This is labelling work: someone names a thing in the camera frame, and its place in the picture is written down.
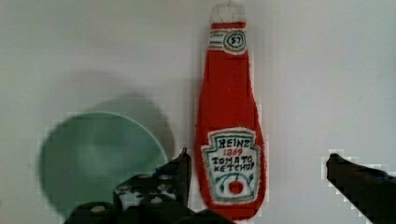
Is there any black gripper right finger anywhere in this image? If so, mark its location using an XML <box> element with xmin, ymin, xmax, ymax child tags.
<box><xmin>326</xmin><ymin>153</ymin><xmax>396</xmax><ymax>224</ymax></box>

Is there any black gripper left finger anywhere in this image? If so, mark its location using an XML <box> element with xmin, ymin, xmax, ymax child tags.
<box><xmin>64</xmin><ymin>149</ymin><xmax>233</xmax><ymax>224</ymax></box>

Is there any red plush ketchup bottle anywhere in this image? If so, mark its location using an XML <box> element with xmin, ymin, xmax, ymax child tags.
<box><xmin>194</xmin><ymin>0</ymin><xmax>266</xmax><ymax>220</ymax></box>

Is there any green metal mug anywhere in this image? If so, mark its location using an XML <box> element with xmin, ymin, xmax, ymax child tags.
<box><xmin>38</xmin><ymin>112</ymin><xmax>168</xmax><ymax>218</ymax></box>

